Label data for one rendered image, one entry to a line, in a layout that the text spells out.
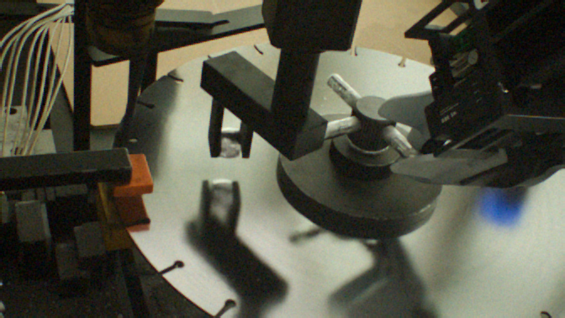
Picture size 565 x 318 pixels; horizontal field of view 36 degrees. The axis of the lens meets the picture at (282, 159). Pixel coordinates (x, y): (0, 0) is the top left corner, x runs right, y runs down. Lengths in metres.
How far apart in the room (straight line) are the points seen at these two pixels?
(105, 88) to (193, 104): 0.36
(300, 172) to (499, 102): 0.19
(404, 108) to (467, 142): 0.07
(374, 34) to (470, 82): 0.74
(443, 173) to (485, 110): 0.11
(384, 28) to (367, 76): 0.49
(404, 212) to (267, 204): 0.09
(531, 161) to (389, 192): 0.12
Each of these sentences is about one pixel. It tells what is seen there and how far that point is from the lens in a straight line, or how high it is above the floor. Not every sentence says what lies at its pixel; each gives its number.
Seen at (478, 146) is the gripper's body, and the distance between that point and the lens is 0.44.
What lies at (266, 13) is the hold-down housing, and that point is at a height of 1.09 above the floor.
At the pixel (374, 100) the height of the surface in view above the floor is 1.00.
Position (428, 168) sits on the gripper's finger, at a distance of 0.50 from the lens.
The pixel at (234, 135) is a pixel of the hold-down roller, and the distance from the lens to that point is 0.54.
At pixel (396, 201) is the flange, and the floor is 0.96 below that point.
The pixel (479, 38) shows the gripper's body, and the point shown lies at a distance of 0.41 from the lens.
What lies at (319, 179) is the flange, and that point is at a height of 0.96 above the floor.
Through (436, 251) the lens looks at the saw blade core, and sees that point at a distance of 0.54.
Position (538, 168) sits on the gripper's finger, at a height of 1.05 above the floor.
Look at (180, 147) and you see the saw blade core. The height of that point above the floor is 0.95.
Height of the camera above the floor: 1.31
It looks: 38 degrees down
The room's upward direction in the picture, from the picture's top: 11 degrees clockwise
